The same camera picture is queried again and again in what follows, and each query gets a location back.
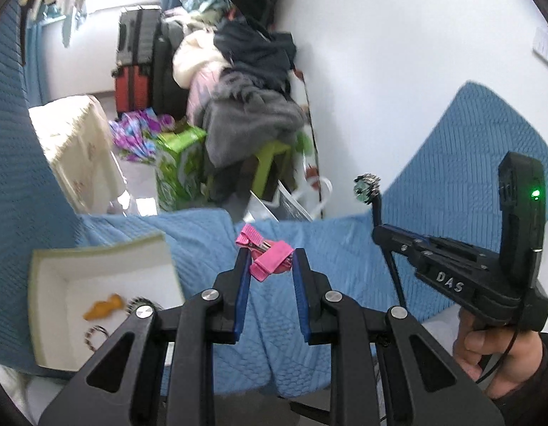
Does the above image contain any purple floral cloth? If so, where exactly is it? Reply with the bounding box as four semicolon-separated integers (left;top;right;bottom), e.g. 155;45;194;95
109;109;174;163

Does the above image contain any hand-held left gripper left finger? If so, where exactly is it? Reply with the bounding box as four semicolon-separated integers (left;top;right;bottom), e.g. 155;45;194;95
38;247;253;426

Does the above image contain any orange hair clip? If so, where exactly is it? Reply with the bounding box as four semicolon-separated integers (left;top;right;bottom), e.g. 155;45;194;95
83;294;124;320

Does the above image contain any red suitcase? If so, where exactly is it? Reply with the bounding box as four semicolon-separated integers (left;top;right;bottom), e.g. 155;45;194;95
114;64;154;118

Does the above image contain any grey fleece blanket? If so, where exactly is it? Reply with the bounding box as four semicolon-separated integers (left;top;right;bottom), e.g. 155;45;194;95
203;71;308;167

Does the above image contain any green plastic stool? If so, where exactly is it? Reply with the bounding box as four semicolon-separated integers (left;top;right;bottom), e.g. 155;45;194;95
207;140;299;200

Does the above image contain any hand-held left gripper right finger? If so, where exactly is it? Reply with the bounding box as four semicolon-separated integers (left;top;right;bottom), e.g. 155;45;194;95
292;248;508;426

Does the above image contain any floral patterned panel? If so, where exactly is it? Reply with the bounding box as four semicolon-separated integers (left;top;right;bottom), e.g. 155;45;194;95
294;69;323;218

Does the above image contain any blue quilted sofa cover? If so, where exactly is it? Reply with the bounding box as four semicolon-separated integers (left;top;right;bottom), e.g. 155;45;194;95
0;0;548;400

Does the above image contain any white wall plate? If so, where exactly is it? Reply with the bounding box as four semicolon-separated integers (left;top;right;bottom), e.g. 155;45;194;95
532;27;548;74

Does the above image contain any person's right hand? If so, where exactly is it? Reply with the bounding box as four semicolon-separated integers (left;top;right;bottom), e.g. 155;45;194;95
452;308;545;400

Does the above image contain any black white beaded bracelet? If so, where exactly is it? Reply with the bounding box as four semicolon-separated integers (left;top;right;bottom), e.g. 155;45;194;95
84;326;109;352

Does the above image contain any white box with green rim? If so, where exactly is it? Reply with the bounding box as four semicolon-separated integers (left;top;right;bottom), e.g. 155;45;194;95
27;232;186;372

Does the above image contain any black white patterned bangle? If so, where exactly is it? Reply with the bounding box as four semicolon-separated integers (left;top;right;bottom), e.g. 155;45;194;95
125;296;161;316

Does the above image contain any green printed carton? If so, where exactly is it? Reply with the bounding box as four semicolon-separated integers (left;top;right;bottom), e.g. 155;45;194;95
155;125;208;211

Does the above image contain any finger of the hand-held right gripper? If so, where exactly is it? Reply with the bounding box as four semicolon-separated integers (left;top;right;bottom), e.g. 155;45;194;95
389;244;424;272
374;224;430;253

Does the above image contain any cream jacket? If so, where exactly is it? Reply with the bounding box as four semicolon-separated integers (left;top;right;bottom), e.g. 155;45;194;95
173;31;228;89

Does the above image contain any dark navy garment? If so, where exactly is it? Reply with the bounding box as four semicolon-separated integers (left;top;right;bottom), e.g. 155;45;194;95
214;22;298;94

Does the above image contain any pink quilt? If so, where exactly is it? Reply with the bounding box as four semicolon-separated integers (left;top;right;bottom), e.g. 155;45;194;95
187;64;226;120

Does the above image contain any pink bow hair clip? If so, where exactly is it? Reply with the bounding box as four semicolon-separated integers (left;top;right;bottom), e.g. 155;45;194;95
249;240;297;281
236;225;275;249

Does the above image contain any grey black suitcase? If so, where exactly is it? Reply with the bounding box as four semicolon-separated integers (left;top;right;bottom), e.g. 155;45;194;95
116;6;161;69

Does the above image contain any person's right forearm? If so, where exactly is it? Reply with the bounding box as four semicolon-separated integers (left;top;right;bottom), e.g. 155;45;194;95
491;332;548;426

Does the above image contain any white shopping bag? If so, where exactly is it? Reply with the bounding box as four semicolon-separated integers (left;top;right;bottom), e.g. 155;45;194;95
247;176;334;223

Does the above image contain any blue curtain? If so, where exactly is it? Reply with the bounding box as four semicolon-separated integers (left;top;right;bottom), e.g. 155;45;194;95
27;22;50;105

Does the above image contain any black cable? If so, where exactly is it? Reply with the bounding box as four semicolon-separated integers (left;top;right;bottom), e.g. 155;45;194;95
476;328;521;382

